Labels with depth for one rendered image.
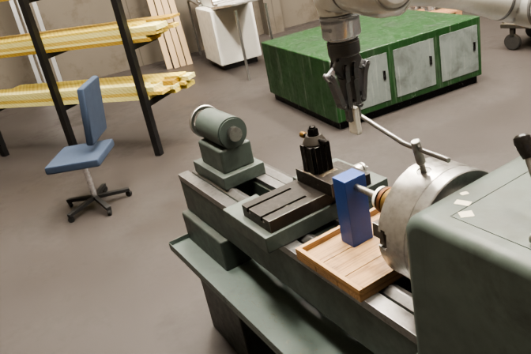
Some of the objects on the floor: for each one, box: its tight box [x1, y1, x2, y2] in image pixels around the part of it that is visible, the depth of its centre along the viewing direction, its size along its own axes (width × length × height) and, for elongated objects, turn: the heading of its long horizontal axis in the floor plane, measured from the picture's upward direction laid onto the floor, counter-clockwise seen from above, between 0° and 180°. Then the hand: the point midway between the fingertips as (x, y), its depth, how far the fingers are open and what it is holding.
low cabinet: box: [262, 9, 482, 130], centre depth 576 cm, size 166×154×66 cm
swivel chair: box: [45, 76, 132, 223], centre depth 430 cm, size 57×54×98 cm
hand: (354, 119), depth 135 cm, fingers closed
